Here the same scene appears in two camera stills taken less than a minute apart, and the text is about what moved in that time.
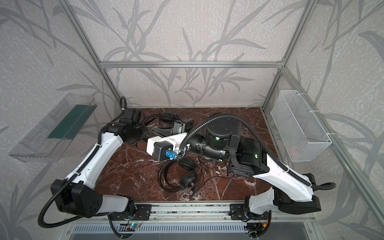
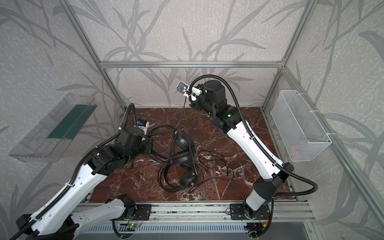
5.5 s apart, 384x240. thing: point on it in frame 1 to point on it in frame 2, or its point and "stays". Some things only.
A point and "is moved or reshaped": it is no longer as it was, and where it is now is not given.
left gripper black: (137, 132) to (147, 145)
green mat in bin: (74, 122) stays
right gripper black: (179, 128) to (193, 102)
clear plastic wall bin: (47, 141) stays
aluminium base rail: (191, 211) stays
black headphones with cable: (165, 117) is moved or reshaped
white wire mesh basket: (302, 136) stays
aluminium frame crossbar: (191, 64) stays
